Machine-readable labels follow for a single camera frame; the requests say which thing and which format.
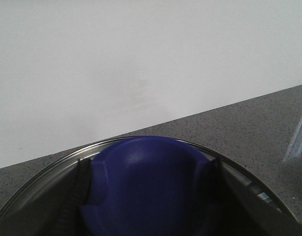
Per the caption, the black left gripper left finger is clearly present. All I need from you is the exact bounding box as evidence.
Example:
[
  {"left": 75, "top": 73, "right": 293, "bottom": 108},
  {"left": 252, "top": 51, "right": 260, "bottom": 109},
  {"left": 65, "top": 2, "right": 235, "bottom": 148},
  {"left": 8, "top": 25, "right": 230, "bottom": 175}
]
[{"left": 0, "top": 160, "right": 91, "bottom": 236}]

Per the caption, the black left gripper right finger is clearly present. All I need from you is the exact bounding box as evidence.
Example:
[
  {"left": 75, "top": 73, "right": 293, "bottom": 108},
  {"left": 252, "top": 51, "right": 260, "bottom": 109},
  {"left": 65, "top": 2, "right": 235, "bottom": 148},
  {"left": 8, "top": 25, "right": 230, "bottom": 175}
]
[{"left": 213, "top": 158, "right": 302, "bottom": 236}]

